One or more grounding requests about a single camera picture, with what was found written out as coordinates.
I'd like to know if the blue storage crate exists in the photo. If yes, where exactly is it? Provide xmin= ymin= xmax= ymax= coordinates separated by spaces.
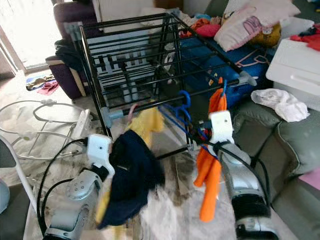
xmin=180 ymin=36 xmax=276 ymax=103

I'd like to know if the yellow t-shirt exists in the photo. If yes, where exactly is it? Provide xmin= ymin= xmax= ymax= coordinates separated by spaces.
xmin=95 ymin=106 xmax=163 ymax=240

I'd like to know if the black metal drying rack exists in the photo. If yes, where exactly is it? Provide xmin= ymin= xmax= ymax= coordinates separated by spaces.
xmin=75 ymin=11 xmax=261 ymax=151

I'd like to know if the pink mat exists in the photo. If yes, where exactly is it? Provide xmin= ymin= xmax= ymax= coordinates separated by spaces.
xmin=299 ymin=167 xmax=320 ymax=192

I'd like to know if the blue plastic hanger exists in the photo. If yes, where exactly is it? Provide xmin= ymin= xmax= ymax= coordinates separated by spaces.
xmin=157 ymin=90 xmax=221 ymax=161
xmin=220 ymin=79 xmax=229 ymax=98

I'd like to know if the dark purple armchair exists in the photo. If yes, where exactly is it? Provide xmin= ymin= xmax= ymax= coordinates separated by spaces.
xmin=46 ymin=0 xmax=106 ymax=101

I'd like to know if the white crumpled cloth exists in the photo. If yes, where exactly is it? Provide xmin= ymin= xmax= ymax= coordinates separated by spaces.
xmin=251 ymin=88 xmax=311 ymax=123

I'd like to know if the white slatted crib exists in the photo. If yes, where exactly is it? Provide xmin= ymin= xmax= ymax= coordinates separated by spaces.
xmin=97 ymin=30 xmax=168 ymax=103

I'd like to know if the grey green leather sofa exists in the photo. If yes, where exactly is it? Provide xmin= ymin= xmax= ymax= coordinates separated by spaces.
xmin=230 ymin=97 xmax=320 ymax=240

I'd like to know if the long black left arm cable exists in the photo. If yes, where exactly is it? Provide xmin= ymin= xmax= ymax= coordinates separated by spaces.
xmin=38 ymin=137 xmax=90 ymax=238

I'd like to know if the yellow plush toy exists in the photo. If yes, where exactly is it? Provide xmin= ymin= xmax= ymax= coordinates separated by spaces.
xmin=250 ymin=22 xmax=282 ymax=48

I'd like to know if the dark clothes heap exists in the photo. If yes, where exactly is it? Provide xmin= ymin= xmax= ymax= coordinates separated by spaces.
xmin=55 ymin=39 xmax=88 ymax=72

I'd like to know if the red and pink clothes pile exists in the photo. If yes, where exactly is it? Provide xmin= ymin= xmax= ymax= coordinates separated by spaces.
xmin=182 ymin=14 xmax=223 ymax=40

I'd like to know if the white printer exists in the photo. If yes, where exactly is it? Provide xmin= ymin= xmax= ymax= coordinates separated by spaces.
xmin=265 ymin=37 xmax=320 ymax=98

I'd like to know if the short black left arm cable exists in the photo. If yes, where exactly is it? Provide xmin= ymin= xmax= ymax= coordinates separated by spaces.
xmin=44 ymin=177 xmax=78 ymax=232

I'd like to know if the navy blue garment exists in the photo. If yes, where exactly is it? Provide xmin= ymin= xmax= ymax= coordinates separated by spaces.
xmin=97 ymin=130 xmax=166 ymax=230

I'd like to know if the orange t-shirt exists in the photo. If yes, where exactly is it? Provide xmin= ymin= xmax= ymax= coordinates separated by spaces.
xmin=194 ymin=76 xmax=228 ymax=223

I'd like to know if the blue oval chair cushion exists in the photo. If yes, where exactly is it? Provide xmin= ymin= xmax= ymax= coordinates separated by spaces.
xmin=0 ymin=177 xmax=11 ymax=213

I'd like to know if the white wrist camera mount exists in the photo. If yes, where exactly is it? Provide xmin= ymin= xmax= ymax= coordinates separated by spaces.
xmin=86 ymin=134 xmax=113 ymax=173
xmin=209 ymin=110 xmax=235 ymax=145

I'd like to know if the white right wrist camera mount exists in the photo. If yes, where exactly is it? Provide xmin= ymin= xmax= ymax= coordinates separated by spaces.
xmin=209 ymin=110 xmax=235 ymax=145

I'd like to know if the black folding chair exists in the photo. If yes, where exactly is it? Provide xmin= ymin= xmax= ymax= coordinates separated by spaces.
xmin=0 ymin=135 xmax=42 ymax=240

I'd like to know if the small pink clothes heap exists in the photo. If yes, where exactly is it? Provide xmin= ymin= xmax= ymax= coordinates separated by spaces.
xmin=26 ymin=75 xmax=61 ymax=97

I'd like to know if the pink plastic hanger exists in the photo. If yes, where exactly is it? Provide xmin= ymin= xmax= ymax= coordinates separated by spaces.
xmin=128 ymin=103 xmax=140 ymax=122

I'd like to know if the pink cartoon pillow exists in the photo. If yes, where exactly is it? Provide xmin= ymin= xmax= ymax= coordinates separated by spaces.
xmin=213 ymin=0 xmax=302 ymax=52

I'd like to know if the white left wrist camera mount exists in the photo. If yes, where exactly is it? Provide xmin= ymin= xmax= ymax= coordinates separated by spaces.
xmin=86 ymin=134 xmax=113 ymax=173

